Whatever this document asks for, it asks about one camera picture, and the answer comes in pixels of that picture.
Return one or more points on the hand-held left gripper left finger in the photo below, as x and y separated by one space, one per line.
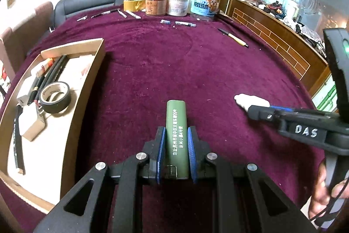
160 151

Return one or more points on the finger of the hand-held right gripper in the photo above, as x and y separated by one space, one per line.
283 108
261 113

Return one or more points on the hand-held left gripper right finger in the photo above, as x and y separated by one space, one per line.
192 153

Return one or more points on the white tube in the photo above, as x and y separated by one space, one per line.
248 100

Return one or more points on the green cylindrical tube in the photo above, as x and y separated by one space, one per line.
177 126

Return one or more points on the cardboard box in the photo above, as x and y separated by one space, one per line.
92 66

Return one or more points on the black tape roll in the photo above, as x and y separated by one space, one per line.
58 106

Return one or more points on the white charger plug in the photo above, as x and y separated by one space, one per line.
31 123
26 91

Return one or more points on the white bottle with orange cap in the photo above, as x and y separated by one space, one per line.
41 69

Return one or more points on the person's right hand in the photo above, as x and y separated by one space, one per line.
319 200

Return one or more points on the green crate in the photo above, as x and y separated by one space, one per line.
327 93

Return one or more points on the brick patterned wooden counter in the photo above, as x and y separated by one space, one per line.
272 36

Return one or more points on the yellow and black pen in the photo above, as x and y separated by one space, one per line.
234 37

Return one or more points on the maroon velvet tablecloth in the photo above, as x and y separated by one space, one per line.
163 63

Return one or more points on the red and white packet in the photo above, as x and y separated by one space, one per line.
86 70

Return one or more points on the silver blue battery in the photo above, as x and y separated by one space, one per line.
185 23

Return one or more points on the dark blue battery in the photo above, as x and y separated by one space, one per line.
165 21

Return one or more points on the black rod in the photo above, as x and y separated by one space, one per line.
46 77
58 68

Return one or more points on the white plastic jar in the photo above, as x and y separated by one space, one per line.
177 3

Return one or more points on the white slim pen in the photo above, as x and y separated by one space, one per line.
133 14
122 13

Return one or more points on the brown jar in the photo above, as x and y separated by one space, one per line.
156 6

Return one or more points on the yellow tape roll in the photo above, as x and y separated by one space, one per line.
134 5

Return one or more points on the silver clip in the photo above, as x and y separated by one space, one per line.
81 18

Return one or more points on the dark leather sofa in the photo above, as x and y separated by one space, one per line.
90 1

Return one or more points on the beige chair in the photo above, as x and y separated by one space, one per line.
42 17
6 52

